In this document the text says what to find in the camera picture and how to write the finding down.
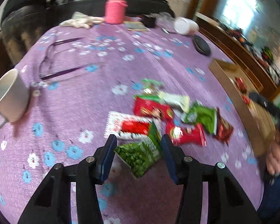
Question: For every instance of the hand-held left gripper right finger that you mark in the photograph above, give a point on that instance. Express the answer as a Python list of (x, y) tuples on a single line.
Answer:
[(169, 158)]

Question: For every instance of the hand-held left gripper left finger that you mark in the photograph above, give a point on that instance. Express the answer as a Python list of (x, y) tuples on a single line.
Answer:
[(107, 158)]

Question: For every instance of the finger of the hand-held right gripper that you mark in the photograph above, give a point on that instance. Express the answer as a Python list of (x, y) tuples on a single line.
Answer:
[(266, 105)]

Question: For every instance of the small red snack packet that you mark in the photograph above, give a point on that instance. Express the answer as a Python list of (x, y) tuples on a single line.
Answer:
[(246, 99)]

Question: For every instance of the red snack packet white circle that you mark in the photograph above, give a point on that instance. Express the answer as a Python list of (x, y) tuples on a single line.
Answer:
[(186, 136)]

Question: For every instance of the cardboard box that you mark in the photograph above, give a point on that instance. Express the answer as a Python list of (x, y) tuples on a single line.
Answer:
[(242, 121)]

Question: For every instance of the green pea snack packet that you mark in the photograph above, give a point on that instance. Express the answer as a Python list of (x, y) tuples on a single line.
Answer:
[(140, 154)]

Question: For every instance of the dark red snack packet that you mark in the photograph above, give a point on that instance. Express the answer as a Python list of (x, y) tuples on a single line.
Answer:
[(240, 84), (224, 129)]

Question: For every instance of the white and red snack packet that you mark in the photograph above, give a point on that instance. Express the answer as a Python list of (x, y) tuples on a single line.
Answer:
[(130, 127)]

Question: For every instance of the clear green olive packet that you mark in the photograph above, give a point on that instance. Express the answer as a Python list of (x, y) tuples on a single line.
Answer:
[(151, 85)]

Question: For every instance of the person's right hand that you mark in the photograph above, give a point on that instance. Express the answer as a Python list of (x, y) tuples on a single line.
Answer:
[(276, 154)]

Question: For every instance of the red cartoon-face snack packet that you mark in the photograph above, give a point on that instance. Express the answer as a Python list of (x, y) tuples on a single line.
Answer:
[(149, 107)]

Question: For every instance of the white and green snack packet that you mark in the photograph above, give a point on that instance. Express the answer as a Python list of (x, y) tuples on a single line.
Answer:
[(175, 99)]

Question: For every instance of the wooden sideboard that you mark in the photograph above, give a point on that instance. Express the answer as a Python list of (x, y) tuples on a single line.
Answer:
[(235, 49)]

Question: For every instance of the black glasses case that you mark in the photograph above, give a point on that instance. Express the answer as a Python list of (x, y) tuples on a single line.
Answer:
[(201, 45)]

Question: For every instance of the dark blue cloth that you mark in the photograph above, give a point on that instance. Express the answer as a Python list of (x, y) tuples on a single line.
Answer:
[(277, 196)]

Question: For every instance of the purple eyeglasses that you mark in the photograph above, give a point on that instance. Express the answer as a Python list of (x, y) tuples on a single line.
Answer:
[(60, 73)]

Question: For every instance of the etched glass panel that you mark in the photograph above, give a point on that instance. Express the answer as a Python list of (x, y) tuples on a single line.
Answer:
[(238, 4)]

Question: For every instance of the white flat box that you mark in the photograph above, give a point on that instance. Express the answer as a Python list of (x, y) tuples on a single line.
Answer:
[(204, 17)]

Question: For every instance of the white mug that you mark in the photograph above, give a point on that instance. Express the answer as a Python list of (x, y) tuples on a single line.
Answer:
[(11, 98)]

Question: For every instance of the white plastic jar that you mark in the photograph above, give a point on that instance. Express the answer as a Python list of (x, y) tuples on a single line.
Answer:
[(184, 25)]

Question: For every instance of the folded olive cloth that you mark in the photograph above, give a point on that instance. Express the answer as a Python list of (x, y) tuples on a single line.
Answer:
[(135, 25)]

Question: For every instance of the small black cup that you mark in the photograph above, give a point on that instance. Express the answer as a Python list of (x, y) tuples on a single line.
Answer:
[(149, 21)]

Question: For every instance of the white cotton glove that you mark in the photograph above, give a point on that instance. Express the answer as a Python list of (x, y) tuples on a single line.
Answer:
[(74, 23), (93, 19)]

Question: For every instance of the pink knitted-sleeve bottle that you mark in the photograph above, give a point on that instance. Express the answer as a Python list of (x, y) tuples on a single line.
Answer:
[(115, 9)]

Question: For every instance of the dark brown chair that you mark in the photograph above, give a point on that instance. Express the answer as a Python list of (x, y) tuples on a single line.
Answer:
[(21, 32)]

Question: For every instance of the black sofa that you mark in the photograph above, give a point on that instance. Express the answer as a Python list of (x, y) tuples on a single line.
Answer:
[(88, 7)]

